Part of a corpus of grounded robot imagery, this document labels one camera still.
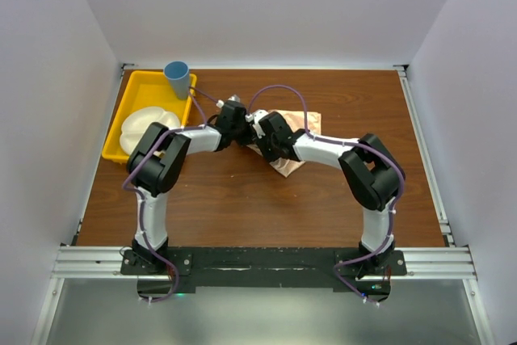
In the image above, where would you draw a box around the peach cloth napkin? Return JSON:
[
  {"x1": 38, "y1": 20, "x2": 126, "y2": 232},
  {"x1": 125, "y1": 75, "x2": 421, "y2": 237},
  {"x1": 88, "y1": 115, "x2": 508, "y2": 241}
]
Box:
[{"x1": 269, "y1": 110, "x2": 322, "y2": 178}]

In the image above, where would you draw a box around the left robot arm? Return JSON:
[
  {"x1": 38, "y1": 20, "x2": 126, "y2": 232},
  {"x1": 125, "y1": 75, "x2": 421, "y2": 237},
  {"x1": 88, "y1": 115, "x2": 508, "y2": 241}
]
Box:
[{"x1": 123, "y1": 99, "x2": 249, "y2": 274}]

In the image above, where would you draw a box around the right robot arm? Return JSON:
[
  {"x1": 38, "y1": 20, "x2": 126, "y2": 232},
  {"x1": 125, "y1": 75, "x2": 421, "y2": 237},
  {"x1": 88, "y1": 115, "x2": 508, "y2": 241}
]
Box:
[{"x1": 246, "y1": 110, "x2": 405, "y2": 275}]

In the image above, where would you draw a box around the blue plastic cup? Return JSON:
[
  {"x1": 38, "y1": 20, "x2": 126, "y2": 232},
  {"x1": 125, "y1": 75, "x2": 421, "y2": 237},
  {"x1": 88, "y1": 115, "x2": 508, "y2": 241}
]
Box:
[{"x1": 163, "y1": 61, "x2": 191, "y2": 100}]

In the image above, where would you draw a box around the yellow plastic tray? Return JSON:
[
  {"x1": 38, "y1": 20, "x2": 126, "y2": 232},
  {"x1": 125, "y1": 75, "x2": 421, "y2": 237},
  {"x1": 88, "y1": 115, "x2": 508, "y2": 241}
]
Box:
[{"x1": 102, "y1": 70, "x2": 192, "y2": 163}]

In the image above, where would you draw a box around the white divided plate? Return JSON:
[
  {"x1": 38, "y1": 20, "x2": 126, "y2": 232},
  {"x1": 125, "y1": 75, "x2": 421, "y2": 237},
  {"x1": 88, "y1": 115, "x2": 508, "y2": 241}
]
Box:
[{"x1": 120, "y1": 107, "x2": 181, "y2": 155}]

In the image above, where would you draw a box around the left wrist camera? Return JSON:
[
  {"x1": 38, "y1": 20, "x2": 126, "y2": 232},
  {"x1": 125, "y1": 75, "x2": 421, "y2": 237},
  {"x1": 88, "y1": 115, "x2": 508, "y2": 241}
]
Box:
[{"x1": 229, "y1": 95, "x2": 241, "y2": 103}]

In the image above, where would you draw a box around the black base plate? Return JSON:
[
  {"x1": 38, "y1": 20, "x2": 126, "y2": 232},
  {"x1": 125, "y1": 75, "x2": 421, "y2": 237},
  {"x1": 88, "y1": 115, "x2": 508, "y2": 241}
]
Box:
[{"x1": 120, "y1": 246, "x2": 407, "y2": 301}]

